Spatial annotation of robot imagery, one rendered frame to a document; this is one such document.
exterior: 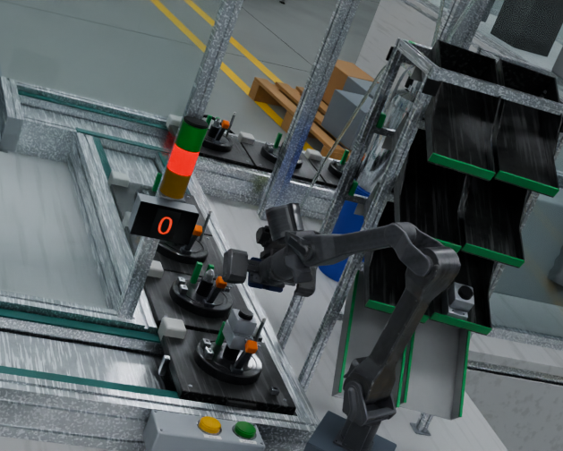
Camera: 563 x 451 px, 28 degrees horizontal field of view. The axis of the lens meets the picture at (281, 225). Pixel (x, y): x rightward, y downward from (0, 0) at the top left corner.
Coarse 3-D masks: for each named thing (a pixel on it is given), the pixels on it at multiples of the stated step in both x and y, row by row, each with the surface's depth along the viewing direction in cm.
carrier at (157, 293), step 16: (160, 272) 250; (208, 272) 245; (144, 288) 246; (160, 288) 246; (176, 288) 245; (192, 288) 247; (208, 288) 245; (224, 288) 251; (160, 304) 239; (176, 304) 242; (192, 304) 241; (208, 304) 241; (224, 304) 246; (240, 304) 253; (160, 320) 233; (192, 320) 238; (208, 320) 241; (224, 320) 243
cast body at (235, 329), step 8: (232, 312) 223; (240, 312) 221; (248, 312) 222; (232, 320) 222; (240, 320) 220; (248, 320) 221; (224, 328) 225; (232, 328) 221; (240, 328) 221; (248, 328) 221; (232, 336) 220; (240, 336) 220; (248, 336) 222; (232, 344) 220; (240, 344) 221
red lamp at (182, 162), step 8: (176, 152) 213; (184, 152) 213; (192, 152) 214; (176, 160) 214; (184, 160) 213; (192, 160) 214; (168, 168) 215; (176, 168) 214; (184, 168) 214; (192, 168) 216
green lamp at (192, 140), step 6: (186, 126) 211; (192, 126) 211; (180, 132) 213; (186, 132) 212; (192, 132) 211; (198, 132) 212; (204, 132) 213; (180, 138) 213; (186, 138) 212; (192, 138) 212; (198, 138) 212; (180, 144) 213; (186, 144) 212; (192, 144) 212; (198, 144) 213; (186, 150) 213; (192, 150) 213; (198, 150) 214
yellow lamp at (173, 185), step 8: (168, 176) 215; (176, 176) 215; (184, 176) 215; (160, 184) 218; (168, 184) 215; (176, 184) 215; (184, 184) 216; (168, 192) 216; (176, 192) 216; (184, 192) 218
